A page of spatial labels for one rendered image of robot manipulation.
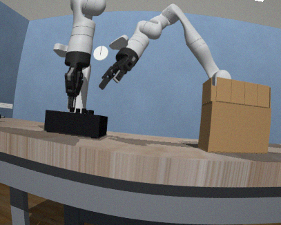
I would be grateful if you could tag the black lighting desk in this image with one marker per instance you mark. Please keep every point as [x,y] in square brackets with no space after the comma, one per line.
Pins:
[76,123]

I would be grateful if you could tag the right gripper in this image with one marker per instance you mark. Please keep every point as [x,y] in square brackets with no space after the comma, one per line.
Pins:
[76,60]

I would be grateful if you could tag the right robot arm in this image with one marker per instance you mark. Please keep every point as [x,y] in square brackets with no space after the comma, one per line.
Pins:
[81,38]

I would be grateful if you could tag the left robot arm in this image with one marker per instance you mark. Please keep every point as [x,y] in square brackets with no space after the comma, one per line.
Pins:
[152,29]

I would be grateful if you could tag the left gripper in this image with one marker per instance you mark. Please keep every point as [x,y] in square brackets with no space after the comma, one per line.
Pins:
[126,58]

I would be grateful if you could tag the brown cardboard box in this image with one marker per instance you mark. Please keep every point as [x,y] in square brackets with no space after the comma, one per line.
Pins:
[236,119]

